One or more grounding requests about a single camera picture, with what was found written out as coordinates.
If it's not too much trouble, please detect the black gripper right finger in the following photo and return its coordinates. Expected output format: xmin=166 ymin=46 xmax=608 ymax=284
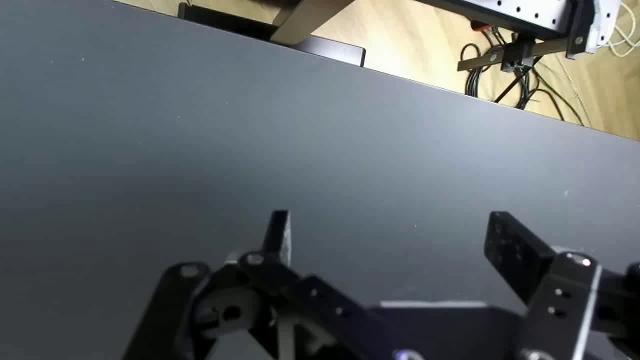
xmin=483 ymin=211 xmax=640 ymax=360

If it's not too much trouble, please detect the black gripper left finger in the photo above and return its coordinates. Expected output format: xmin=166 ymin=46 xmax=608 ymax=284
xmin=124 ymin=210 xmax=374 ymax=360

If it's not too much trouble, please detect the wooden table leg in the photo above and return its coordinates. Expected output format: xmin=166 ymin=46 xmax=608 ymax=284
xmin=269 ymin=0 xmax=353 ymax=46

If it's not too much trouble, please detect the black cable bundle on floor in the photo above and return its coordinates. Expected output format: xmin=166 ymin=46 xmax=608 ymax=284
xmin=456 ymin=25 xmax=588 ymax=128

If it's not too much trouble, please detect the grey perforated metal frame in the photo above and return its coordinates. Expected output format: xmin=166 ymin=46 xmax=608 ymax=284
xmin=421 ymin=0 xmax=622 ymax=55

